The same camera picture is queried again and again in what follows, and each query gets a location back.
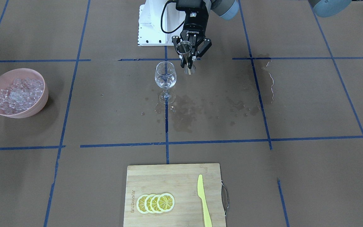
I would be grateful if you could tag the yellow plastic knife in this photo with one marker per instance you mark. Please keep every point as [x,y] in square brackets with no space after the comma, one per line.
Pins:
[201,195]

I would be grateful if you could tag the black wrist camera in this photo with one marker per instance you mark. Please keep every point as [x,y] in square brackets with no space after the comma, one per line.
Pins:
[189,5]

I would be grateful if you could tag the bamboo cutting board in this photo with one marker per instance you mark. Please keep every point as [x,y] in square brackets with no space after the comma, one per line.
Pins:
[180,180]

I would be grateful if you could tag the pink bowl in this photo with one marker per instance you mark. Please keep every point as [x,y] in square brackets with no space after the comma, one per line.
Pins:
[22,73]

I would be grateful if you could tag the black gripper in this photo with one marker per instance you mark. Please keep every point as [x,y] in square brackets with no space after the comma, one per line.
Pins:
[196,27]

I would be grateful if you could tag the steel jigger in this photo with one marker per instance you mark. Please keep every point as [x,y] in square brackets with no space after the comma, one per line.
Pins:
[185,49]

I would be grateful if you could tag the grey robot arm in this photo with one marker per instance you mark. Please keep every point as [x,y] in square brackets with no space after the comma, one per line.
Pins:
[226,9]

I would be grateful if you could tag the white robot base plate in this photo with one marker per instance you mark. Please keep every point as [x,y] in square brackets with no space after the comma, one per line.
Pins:
[159,23]

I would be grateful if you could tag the clear wine glass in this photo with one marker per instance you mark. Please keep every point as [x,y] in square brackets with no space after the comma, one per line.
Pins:
[166,78]

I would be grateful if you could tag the pile of ice cubes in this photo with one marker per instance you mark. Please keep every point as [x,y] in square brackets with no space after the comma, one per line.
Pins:
[21,95]

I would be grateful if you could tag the lemon slice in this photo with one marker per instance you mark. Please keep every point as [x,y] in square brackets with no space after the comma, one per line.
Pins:
[141,204]
[165,202]
[154,203]
[147,203]

